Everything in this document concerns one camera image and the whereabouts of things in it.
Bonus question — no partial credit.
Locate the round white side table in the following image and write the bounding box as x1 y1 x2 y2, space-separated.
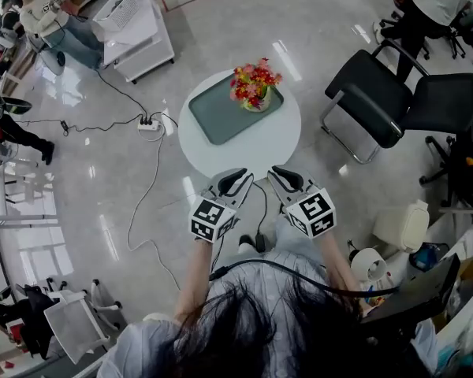
177 68 303 181

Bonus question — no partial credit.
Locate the thin black cable with adapter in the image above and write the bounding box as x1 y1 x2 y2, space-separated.
14 117 143 138

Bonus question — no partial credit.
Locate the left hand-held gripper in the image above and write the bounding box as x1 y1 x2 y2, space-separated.
188 167 255 245

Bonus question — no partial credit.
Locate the black cable to white cart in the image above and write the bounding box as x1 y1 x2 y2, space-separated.
94 68 149 124

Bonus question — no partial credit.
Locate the person's light blue trouser leg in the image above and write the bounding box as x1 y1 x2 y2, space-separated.
274 213 325 258

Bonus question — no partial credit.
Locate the person's black and white shoe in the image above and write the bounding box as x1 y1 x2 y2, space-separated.
237 234 258 254

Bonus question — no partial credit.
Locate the blue bag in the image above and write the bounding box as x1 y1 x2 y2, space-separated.
408 242 451 272

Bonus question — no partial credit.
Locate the black swivel chair base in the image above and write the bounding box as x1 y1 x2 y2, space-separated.
378 9 468 61

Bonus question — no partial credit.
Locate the white mesh basket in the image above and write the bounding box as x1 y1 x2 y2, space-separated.
91 0 140 32

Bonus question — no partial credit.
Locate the black office chair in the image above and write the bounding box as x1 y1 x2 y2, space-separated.
419 114 473 209

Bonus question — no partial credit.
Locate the person's light striped shirt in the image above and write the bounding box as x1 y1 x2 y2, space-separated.
97 249 438 378

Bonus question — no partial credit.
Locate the black cantilever visitor chair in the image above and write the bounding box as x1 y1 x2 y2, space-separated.
319 39 473 165

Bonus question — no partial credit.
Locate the white metal frame table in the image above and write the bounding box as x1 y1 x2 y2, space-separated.
0 162 61 234

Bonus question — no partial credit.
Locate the white mesh office chair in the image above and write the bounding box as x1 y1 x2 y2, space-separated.
43 277 124 365

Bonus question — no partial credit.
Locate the black cable with power adapter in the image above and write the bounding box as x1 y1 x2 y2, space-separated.
252 180 270 252

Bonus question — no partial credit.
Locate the potted flower with red blooms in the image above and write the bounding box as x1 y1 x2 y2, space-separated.
229 57 284 113

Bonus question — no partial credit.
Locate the white power strip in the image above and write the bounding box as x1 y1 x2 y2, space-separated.
136 117 162 132

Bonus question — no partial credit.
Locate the black flat board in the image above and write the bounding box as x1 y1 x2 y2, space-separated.
359 252 462 327

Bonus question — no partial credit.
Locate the cream lidded waste bin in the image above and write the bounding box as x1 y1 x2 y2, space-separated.
371 198 431 254

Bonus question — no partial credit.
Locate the person's right forearm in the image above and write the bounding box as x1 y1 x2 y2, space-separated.
317 226 366 314

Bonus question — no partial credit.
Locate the white rolling cart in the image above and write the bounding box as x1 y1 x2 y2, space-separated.
101 0 176 85

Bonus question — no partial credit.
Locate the thick black headset cable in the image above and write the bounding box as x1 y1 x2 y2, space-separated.
208 258 400 299

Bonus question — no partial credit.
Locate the grey-green rectangular tray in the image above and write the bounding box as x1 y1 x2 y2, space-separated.
188 71 285 146

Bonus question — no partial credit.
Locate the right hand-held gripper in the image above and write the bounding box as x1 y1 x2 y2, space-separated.
267 165 337 239

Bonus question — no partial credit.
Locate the person's left forearm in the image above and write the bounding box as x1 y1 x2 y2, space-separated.
174 235 216 323

